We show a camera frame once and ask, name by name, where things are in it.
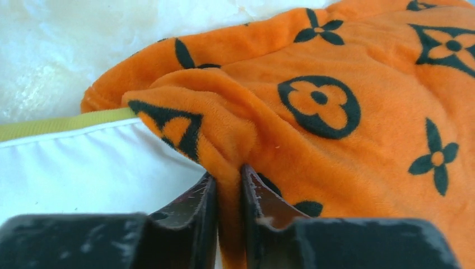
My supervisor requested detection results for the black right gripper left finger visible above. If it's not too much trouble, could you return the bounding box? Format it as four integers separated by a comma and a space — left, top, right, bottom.
1, 174, 217, 268

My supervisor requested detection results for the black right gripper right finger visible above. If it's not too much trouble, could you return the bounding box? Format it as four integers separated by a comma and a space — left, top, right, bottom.
241, 165, 460, 268

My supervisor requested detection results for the white pillow yellow edge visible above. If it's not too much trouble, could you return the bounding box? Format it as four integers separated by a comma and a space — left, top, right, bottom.
1, 109, 206, 226

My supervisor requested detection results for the orange patterned pillowcase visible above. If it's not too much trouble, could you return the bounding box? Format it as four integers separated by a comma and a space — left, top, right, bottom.
81, 1, 474, 268

